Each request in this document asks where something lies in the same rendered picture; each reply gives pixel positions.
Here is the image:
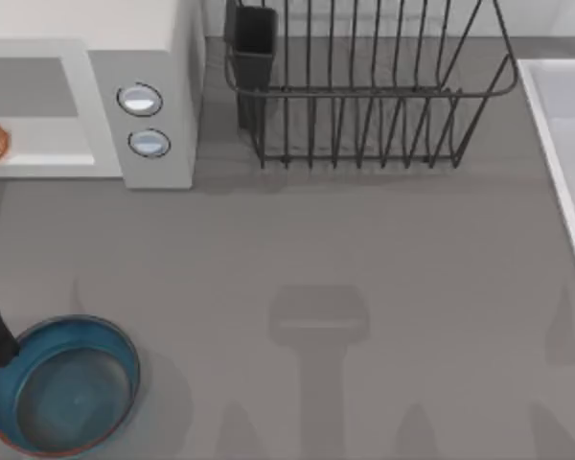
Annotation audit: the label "white sink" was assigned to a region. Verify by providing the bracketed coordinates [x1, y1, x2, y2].
[516, 58, 575, 321]

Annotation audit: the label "blue bowl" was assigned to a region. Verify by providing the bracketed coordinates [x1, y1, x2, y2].
[0, 313, 141, 458]

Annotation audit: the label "dark wire dish rack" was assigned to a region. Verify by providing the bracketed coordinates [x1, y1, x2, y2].
[223, 0, 518, 170]

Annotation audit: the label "round microwave knob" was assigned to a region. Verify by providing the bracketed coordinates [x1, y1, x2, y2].
[126, 127, 173, 159]
[116, 81, 164, 118]

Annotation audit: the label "pale microwave oven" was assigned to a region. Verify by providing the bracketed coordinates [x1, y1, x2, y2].
[0, 0, 206, 192]

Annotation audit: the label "black utensil holder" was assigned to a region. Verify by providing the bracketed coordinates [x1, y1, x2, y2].
[223, 0, 279, 129]

